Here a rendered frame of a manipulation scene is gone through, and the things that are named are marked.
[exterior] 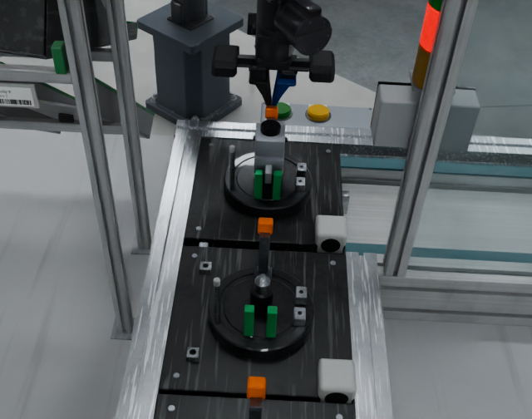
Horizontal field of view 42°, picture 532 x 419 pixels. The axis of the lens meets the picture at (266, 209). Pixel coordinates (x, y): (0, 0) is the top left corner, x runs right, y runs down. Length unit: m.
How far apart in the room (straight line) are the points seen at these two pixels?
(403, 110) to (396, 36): 2.67
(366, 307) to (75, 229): 0.52
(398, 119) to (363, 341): 0.29
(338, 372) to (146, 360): 0.25
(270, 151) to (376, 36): 2.51
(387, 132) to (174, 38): 0.55
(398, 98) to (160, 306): 0.42
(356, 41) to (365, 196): 2.29
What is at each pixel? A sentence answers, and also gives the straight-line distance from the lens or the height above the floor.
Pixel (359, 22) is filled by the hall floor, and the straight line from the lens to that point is 3.61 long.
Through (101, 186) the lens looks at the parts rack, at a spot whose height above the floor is 1.16.
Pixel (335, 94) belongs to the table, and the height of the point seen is 0.86.
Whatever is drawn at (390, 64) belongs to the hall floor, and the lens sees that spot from 3.31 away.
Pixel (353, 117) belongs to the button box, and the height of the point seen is 0.96.
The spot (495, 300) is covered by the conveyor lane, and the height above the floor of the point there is 0.92.
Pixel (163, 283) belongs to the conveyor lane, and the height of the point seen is 0.96.
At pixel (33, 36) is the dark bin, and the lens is 0.81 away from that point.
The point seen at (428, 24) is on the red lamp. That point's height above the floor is 1.34.
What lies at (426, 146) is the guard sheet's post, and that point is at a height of 1.19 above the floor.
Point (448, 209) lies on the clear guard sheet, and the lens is 0.96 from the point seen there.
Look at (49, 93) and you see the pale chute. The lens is 1.12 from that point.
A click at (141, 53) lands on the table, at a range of 1.66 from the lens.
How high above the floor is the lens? 1.72
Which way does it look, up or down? 44 degrees down
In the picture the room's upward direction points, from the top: 3 degrees clockwise
